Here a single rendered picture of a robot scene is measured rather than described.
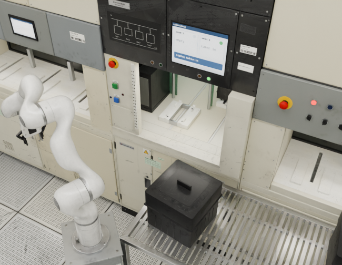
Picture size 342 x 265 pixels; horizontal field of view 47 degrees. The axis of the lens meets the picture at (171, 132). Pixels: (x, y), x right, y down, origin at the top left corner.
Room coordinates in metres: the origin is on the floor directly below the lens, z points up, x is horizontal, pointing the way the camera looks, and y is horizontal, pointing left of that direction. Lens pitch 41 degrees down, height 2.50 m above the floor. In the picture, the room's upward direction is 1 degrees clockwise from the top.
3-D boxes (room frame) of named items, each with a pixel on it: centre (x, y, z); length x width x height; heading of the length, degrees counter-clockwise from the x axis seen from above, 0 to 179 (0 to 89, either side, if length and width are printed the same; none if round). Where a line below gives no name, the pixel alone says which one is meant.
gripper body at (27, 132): (1.64, 0.77, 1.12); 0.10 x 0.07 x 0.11; 128
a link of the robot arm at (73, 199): (1.15, 0.43, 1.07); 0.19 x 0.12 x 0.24; 128
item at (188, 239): (1.30, -0.07, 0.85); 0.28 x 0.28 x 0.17; 55
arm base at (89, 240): (1.17, 0.40, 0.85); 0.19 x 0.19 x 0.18
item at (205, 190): (1.30, -0.07, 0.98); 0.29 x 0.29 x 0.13; 55
